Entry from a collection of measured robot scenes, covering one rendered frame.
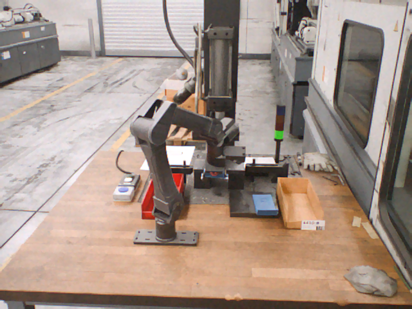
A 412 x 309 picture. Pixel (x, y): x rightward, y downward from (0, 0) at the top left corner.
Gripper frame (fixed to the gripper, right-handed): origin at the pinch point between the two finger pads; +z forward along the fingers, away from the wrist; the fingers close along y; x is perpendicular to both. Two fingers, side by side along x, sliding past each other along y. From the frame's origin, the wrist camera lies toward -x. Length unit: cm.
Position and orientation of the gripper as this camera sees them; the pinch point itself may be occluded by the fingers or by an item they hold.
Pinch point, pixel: (214, 173)
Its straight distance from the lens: 145.4
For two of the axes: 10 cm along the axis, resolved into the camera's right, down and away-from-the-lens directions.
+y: 0.4, -8.0, 6.0
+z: 0.0, 6.0, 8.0
